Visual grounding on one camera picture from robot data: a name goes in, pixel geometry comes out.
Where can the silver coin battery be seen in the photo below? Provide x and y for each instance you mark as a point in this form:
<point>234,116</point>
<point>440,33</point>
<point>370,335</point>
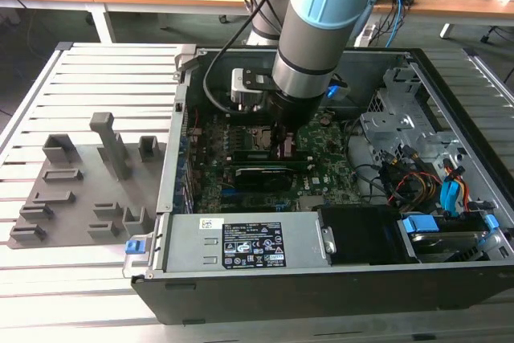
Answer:
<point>325,120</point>

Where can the grey power supply with label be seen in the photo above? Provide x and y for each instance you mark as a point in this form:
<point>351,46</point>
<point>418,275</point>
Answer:
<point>188,242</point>

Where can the grey metal drive cage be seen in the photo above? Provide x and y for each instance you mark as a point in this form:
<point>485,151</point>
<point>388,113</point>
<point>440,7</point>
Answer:
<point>389,126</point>

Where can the black open PC case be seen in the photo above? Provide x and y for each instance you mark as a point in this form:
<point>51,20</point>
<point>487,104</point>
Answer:
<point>281,299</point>

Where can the white power strip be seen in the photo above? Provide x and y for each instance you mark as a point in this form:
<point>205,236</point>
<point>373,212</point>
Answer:
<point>365,34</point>

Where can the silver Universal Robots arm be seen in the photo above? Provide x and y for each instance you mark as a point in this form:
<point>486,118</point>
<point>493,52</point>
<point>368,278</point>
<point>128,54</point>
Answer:
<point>317,37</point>

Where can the green motherboard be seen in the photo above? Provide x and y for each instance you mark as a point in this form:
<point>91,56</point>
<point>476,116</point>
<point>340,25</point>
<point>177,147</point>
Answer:
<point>329,150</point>

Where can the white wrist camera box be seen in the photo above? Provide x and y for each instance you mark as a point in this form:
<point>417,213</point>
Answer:
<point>249,90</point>

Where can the grey parts rack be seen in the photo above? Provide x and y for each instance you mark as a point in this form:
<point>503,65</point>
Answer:
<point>92,198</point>

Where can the hard disk in blue carrier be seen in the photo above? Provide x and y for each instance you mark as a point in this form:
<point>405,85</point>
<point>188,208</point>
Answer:
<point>419,225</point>

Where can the black graphics card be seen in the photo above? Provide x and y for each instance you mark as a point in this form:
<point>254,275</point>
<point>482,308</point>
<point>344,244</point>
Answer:
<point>263,180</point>

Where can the silver CPU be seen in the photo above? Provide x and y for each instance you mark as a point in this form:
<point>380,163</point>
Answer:
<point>263,138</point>

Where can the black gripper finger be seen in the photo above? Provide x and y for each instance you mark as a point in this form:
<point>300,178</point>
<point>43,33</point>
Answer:
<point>278,140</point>
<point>292,137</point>

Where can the black fan shroud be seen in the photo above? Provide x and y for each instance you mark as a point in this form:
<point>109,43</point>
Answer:
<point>361,234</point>

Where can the blue case latch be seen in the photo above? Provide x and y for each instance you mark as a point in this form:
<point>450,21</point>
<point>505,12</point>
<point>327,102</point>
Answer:
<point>134,247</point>

